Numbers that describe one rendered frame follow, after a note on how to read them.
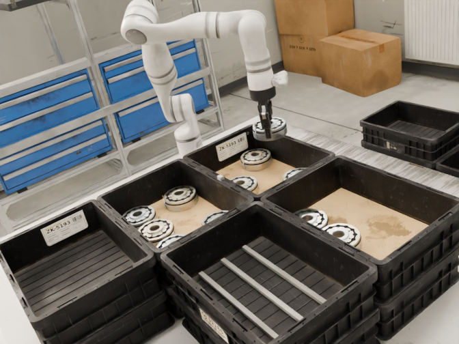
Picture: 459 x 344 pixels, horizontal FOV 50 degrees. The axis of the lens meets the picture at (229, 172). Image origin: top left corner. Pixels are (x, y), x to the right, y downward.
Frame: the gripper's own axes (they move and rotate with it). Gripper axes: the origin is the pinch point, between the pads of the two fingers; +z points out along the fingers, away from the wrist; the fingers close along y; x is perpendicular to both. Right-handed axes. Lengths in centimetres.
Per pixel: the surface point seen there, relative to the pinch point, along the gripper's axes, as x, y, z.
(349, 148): 25, -40, 30
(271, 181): -1.5, 1.5, 16.8
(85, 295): -38, 59, 7
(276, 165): -0.4, -8.8, 16.9
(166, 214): -32.8, 14.8, 16.9
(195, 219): -22.9, 18.8, 16.8
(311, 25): 16, -331, 52
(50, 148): -150, -124, 52
